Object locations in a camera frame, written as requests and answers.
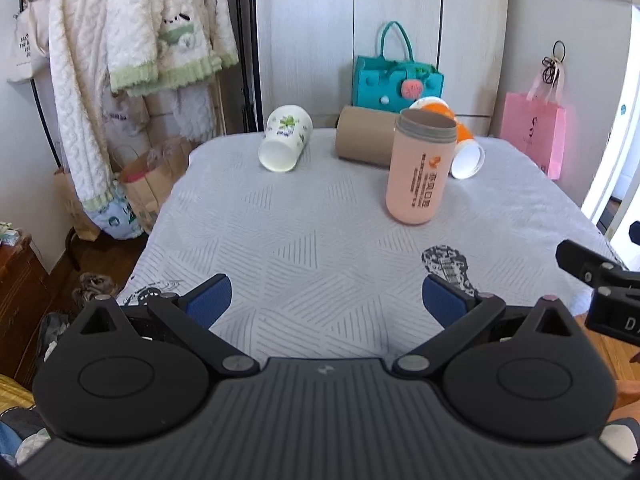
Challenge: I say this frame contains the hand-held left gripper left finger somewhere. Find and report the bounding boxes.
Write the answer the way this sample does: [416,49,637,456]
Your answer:
[70,274,261,377]

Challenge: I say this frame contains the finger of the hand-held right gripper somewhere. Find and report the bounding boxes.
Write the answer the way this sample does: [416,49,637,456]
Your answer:
[556,239,640,292]

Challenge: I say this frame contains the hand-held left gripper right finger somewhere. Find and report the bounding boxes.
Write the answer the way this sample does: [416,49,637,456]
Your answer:
[392,274,587,377]

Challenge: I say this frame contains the white cup with green print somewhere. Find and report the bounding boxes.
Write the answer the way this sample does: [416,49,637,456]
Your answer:
[258,105,314,174]

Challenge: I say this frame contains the pink cup with grey rim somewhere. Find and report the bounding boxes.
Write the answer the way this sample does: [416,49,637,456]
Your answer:
[385,108,459,226]

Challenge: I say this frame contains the orange and white cup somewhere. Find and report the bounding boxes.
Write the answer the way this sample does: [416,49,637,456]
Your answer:
[407,97,486,180]

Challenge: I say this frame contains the brown furry slipper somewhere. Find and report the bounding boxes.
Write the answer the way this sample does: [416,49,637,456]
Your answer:
[71,272,122,307]

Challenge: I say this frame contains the blue and white plastic pack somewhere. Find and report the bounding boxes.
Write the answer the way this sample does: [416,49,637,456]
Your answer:
[85,179,147,240]

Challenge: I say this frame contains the brown paper bag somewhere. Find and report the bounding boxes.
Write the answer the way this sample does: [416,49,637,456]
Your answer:
[53,166,102,241]
[117,138,194,234]

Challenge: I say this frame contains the grey patterned tablecloth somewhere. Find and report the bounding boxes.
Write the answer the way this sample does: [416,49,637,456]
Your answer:
[114,128,631,356]

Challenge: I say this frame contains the pink paper bag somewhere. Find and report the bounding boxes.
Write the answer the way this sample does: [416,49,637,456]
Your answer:
[500,71,567,181]

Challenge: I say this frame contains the brown cardboard tube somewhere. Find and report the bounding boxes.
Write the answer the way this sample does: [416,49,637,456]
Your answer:
[335,105,402,167]

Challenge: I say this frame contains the brown wooden cabinet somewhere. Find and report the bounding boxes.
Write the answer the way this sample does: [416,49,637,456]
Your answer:
[0,232,52,388]

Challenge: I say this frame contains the yellow cloth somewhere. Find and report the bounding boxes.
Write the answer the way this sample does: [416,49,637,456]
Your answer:
[0,374,37,413]

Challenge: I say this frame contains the teal felt handbag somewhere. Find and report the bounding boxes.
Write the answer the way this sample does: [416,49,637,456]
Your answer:
[353,21,445,111]

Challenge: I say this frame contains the black coat rack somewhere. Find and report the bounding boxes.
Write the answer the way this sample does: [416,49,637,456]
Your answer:
[15,0,83,273]

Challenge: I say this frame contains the black tripod pole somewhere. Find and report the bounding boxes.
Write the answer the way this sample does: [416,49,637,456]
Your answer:
[231,0,264,135]

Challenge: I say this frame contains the white fleece robe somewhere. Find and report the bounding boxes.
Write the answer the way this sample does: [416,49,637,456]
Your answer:
[48,0,240,213]

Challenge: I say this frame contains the white wardrobe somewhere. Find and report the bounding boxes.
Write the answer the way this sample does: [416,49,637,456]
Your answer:
[254,0,511,137]

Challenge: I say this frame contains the white tote bag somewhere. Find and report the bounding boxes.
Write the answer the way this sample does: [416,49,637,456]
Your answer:
[6,0,52,84]

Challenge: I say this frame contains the hair ties on wall hook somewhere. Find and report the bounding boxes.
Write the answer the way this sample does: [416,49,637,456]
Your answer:
[542,40,569,87]

